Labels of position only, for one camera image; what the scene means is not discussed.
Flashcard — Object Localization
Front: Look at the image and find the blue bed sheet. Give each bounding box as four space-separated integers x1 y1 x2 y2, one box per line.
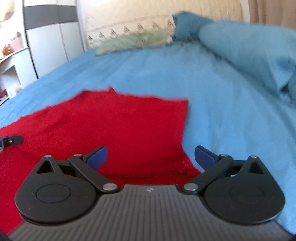
1 42 295 233

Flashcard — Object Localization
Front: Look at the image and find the white shelf unit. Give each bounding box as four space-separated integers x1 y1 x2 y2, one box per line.
0 29 38 105

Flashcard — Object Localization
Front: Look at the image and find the blue rolled duvet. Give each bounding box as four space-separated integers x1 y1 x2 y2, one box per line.
199 21 295 102

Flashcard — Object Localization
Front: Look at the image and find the white patterned pillow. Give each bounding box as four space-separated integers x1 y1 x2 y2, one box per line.
86 15 175 49

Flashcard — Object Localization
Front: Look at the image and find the dark teal pillow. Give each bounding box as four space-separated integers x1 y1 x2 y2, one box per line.
173 11 214 42

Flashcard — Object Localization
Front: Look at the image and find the white grey wardrobe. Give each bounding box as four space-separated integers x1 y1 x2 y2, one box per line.
23 0 84 78

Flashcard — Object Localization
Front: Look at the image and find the beige curtain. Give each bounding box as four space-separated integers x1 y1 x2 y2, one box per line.
248 0 296 30

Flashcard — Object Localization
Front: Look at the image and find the red knit garment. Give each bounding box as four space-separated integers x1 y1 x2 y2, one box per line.
1 88 200 233

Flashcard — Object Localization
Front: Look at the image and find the pale green pillow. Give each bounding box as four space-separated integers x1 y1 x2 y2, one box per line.
96 30 173 56

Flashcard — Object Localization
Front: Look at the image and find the beige headboard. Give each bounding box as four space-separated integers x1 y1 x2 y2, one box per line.
80 0 243 26

